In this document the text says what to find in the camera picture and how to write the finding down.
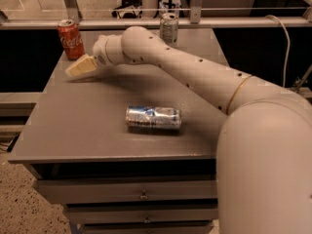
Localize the silver green 7up can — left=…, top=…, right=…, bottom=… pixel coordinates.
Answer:
left=160, top=13, right=178, bottom=45

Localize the bottom grey drawer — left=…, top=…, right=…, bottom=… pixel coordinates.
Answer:
left=83, top=222, right=213, bottom=234

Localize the red coke can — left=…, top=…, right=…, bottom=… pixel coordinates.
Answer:
left=58, top=19, right=85, bottom=60

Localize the black office chair base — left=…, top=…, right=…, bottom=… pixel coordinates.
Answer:
left=111, top=0, right=141, bottom=19

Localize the grey drawer cabinet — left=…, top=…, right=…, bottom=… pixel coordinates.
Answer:
left=7, top=28, right=230, bottom=234

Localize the white cable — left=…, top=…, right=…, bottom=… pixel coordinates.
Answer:
left=264, top=14, right=292, bottom=89

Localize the grey drawer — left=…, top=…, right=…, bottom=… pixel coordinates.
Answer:
left=64, top=201, right=218, bottom=224
left=33, top=176, right=217, bottom=204
left=83, top=222, right=213, bottom=234

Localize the crushed blue silver can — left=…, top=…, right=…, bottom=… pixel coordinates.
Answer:
left=125, top=106, right=181, bottom=131

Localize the metal railing frame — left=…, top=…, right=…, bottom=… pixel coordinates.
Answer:
left=0, top=0, right=312, bottom=30

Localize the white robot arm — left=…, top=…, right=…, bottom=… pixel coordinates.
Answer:
left=66, top=26, right=312, bottom=234

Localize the top grey drawer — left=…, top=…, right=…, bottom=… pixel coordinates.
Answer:
left=33, top=176, right=217, bottom=204

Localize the middle grey drawer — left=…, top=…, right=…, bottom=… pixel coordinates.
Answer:
left=64, top=201, right=218, bottom=224

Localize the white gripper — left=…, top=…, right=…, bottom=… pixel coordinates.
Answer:
left=65, top=35, right=112, bottom=78

